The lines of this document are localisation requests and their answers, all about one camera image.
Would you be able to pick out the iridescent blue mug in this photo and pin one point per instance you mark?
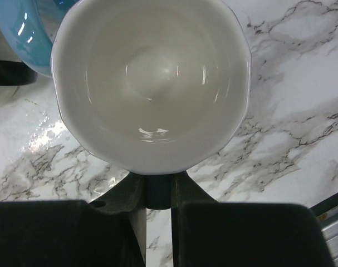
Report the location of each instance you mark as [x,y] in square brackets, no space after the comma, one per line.
[29,27]

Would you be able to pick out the aluminium frame rail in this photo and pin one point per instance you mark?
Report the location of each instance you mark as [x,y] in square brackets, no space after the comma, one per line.
[327,214]

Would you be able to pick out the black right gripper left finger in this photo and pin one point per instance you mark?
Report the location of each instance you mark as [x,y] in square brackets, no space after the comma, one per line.
[105,232]

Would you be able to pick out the cream mug black handle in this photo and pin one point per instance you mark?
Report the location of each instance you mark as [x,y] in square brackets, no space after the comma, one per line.
[12,76]

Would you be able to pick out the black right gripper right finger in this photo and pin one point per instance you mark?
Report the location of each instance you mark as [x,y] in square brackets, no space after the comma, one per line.
[206,232]

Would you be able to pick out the light blue faceted mug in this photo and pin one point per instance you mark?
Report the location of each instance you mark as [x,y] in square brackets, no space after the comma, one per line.
[153,87]

